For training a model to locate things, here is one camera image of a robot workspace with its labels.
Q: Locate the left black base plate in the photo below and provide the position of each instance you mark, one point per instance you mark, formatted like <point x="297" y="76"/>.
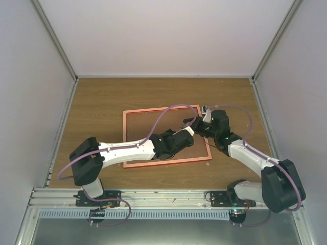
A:
<point x="83" y="201"/>

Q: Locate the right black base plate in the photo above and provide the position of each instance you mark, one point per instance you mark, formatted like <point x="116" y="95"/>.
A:
<point x="225" y="198"/>

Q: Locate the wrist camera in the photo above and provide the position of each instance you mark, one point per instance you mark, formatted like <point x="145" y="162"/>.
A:
<point x="190" y="130"/>
<point x="206" y="114"/>

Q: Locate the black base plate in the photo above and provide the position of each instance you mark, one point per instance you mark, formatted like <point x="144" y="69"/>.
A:
<point x="225" y="198"/>
<point x="83" y="201"/>

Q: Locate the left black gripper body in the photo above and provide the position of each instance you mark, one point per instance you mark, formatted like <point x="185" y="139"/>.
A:
<point x="170" y="131"/>

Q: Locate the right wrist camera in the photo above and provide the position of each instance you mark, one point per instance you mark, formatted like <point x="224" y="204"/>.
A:
<point x="206" y="114"/>

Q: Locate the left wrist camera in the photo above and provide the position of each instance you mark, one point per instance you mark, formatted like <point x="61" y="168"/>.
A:
<point x="190" y="130"/>

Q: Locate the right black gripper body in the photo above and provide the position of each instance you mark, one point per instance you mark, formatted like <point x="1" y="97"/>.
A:
<point x="203" y="131"/>

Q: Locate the aluminium rail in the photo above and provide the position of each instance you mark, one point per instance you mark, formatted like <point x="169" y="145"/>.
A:
<point x="137" y="198"/>

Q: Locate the grey slotted cable duct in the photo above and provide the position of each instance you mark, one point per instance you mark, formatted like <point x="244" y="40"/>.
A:
<point x="137" y="214"/>

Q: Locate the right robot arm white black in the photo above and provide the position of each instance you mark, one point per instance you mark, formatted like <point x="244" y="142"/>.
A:
<point x="280" y="187"/>

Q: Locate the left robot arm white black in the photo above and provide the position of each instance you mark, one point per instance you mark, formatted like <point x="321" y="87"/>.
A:
<point x="91" y="156"/>

